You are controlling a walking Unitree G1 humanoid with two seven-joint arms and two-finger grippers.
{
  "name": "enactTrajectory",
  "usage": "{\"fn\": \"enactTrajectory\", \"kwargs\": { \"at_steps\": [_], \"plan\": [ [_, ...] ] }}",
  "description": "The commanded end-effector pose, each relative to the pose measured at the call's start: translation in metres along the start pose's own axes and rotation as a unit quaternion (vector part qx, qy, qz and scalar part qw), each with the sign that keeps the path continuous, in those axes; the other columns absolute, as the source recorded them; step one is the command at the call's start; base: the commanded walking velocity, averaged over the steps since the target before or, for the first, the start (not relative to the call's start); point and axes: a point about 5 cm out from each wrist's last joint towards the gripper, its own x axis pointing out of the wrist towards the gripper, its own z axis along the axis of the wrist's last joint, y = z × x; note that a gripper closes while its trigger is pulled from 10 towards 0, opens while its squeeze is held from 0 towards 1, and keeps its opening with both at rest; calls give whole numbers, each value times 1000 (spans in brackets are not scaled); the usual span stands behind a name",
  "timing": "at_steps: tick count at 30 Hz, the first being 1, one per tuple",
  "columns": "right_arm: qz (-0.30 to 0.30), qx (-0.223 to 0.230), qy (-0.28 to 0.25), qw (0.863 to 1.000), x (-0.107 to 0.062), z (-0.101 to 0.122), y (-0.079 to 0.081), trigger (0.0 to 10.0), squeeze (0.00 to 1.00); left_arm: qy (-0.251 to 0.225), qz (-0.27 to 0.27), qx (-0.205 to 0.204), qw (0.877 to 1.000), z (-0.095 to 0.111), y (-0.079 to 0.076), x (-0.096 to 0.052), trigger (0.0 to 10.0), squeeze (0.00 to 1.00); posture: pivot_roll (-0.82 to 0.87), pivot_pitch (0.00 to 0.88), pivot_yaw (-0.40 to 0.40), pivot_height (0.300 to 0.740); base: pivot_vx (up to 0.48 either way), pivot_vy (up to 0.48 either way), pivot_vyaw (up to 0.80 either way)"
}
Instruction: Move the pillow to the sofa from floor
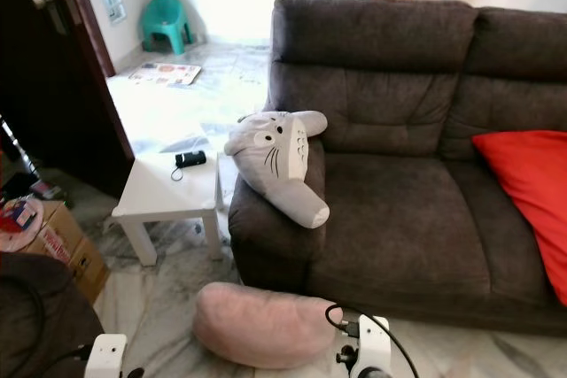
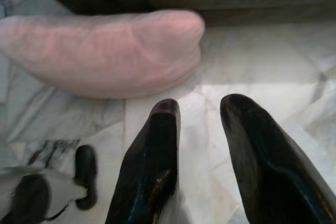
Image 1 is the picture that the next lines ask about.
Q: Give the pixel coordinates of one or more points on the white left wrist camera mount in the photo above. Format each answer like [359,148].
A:
[106,356]

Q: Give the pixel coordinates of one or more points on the green plastic child chair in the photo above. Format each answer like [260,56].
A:
[166,19]

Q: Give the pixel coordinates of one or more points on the dark brown fabric sofa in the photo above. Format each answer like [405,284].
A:
[399,210]

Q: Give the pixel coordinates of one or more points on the grey Totoro plush pillow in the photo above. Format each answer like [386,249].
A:
[275,161]

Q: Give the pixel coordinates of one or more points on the cardboard box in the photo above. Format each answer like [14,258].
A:
[75,250]

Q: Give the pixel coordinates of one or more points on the pink plush pillow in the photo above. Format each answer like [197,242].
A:
[266,325]

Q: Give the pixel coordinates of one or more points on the red pillow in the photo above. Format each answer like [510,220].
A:
[532,192]

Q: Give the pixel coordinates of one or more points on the white side table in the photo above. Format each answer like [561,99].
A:
[164,192]

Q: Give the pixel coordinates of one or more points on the dark wooden door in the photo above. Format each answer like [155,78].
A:
[53,86]

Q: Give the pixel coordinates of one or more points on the dark brown armchair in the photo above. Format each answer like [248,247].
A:
[44,325]

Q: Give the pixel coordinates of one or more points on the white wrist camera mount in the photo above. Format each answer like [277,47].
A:
[106,356]
[374,343]

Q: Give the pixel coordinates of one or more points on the pink round tray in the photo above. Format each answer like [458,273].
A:
[19,226]

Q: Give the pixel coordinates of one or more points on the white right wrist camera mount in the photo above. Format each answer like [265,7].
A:
[374,343]

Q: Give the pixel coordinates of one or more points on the printed play mat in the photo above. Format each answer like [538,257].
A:
[166,74]

